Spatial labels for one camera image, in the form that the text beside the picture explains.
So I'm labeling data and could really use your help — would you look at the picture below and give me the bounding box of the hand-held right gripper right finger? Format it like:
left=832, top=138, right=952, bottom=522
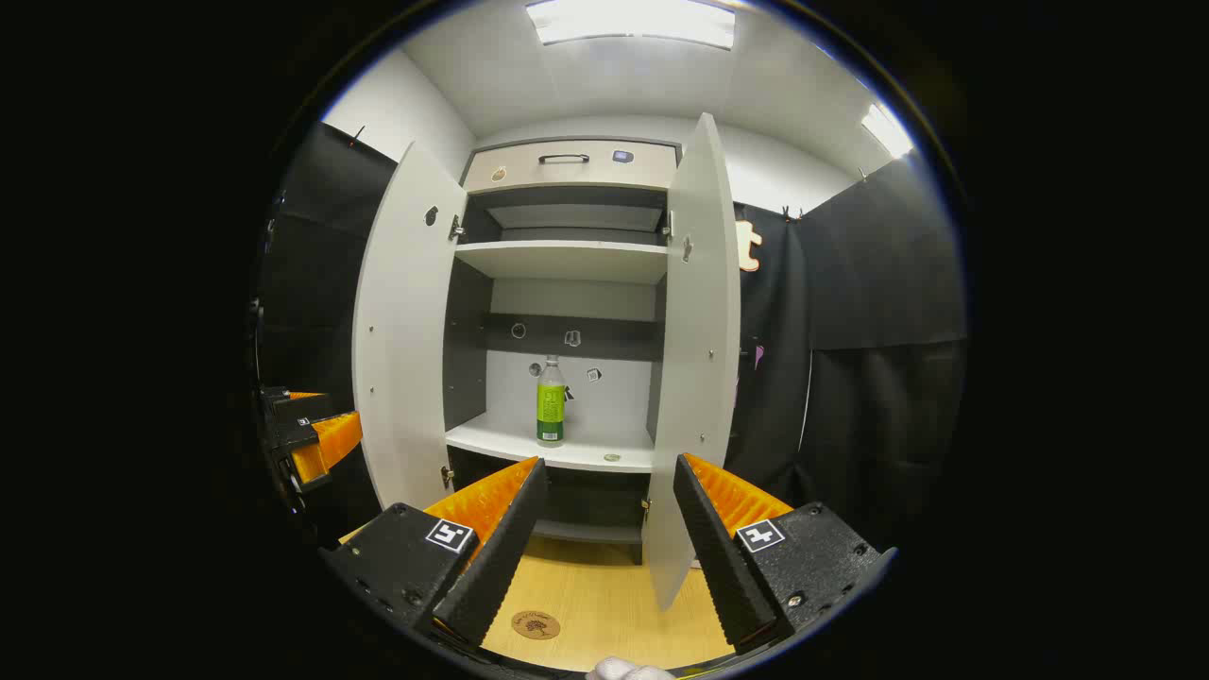
left=673, top=453, right=896, bottom=655

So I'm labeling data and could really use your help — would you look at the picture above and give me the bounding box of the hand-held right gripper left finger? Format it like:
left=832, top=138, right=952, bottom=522
left=319, top=457, right=549, bottom=648

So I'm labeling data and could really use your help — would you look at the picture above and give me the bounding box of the grey cabinet door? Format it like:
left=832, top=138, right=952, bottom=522
left=351, top=142, right=468, bottom=511
left=642, top=113, right=742, bottom=613

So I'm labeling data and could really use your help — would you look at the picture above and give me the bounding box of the green label drink bottle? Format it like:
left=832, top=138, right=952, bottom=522
left=536, top=355, right=568, bottom=447

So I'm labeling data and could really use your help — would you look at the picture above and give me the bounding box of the grey wooden cabinet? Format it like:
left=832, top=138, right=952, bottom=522
left=442, top=138, right=683, bottom=568

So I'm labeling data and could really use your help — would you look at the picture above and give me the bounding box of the white cabinet shelf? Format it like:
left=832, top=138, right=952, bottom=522
left=453, top=239, right=670, bottom=284
left=444, top=411, right=656, bottom=473

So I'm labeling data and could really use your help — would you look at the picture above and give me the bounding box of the beige cabinet drawer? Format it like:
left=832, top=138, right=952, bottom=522
left=463, top=142, right=679, bottom=193

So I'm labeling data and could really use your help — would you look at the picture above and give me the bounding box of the small ceiling light panel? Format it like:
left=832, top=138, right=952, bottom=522
left=861, top=102, right=915, bottom=160

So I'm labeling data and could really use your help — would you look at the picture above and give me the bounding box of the large ceiling light panel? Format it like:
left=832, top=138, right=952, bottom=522
left=526, top=0, right=736, bottom=50

